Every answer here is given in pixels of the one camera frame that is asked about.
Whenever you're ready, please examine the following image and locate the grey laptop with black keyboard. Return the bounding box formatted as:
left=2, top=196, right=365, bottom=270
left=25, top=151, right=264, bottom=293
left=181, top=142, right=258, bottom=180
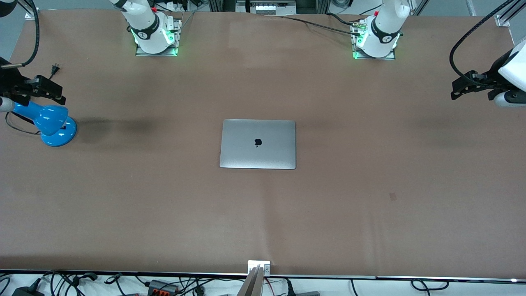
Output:
left=219, top=119, right=297, bottom=170

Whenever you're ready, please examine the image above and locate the blue desk lamp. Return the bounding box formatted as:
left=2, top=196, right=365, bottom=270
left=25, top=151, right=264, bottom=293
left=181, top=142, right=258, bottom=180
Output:
left=12, top=101, right=78, bottom=147

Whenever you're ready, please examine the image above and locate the black power adapter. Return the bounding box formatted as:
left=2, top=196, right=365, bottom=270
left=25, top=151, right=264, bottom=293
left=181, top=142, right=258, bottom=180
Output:
left=12, top=286, right=45, bottom=296

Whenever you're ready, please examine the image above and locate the white socket strip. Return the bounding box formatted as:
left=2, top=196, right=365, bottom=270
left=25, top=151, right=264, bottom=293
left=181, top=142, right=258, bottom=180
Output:
left=255, top=3, right=287, bottom=15

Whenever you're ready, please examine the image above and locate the black orange connector block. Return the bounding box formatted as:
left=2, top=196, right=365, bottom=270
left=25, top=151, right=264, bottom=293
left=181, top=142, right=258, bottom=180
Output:
left=147, top=280, right=180, bottom=295

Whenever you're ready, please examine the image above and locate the black lamp cord with plug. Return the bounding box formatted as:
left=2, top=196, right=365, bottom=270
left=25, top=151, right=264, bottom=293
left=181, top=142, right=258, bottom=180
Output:
left=5, top=64, right=61, bottom=135

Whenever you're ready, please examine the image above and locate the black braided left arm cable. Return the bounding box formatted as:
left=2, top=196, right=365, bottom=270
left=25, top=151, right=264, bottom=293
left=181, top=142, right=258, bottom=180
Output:
left=449, top=0, right=514, bottom=87

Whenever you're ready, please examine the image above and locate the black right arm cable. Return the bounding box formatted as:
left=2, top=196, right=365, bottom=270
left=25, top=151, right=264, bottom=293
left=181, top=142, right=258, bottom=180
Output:
left=0, top=0, right=40, bottom=68

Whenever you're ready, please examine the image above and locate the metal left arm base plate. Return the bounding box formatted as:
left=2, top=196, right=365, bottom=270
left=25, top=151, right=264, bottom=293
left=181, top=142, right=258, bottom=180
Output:
left=352, top=21, right=396, bottom=60

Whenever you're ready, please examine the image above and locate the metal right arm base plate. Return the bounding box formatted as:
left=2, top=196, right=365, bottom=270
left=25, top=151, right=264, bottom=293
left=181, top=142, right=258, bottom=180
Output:
left=136, top=18, right=182, bottom=57

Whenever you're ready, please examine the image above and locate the short black curved cable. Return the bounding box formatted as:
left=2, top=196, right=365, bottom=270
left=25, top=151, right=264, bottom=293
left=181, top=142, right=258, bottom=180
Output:
left=326, top=12, right=359, bottom=27

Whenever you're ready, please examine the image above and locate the long black table cable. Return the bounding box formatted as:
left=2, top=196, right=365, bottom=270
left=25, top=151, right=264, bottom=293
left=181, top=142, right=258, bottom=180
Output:
left=266, top=15, right=361, bottom=37

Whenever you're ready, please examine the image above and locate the thin grey cable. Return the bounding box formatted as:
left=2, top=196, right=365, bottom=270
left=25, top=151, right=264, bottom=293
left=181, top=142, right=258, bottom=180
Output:
left=180, top=10, right=197, bottom=30

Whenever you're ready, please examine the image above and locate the black cable clip connector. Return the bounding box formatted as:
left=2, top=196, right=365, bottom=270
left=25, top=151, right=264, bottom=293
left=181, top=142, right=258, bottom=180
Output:
left=72, top=272, right=99, bottom=286

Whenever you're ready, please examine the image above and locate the aluminium frame rack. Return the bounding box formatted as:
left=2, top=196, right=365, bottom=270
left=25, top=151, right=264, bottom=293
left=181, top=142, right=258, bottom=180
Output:
left=208, top=0, right=329, bottom=15

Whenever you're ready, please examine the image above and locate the black looped floor cable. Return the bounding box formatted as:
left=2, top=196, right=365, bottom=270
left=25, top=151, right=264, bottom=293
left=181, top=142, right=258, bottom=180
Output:
left=411, top=279, right=449, bottom=291

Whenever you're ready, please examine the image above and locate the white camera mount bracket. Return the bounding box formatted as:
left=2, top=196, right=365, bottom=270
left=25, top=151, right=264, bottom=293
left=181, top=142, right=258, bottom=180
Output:
left=236, top=260, right=271, bottom=296

